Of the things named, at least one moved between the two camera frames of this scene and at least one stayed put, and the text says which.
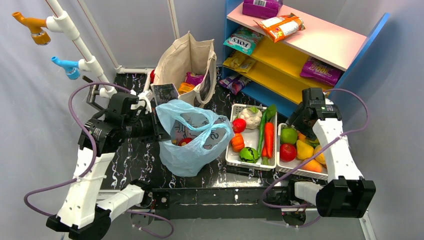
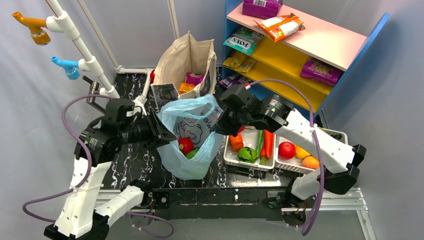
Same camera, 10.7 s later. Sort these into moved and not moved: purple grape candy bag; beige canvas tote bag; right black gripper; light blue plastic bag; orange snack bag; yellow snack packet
Moved: light blue plastic bag; right black gripper
Not moved: beige canvas tote bag; yellow snack packet; orange snack bag; purple grape candy bag
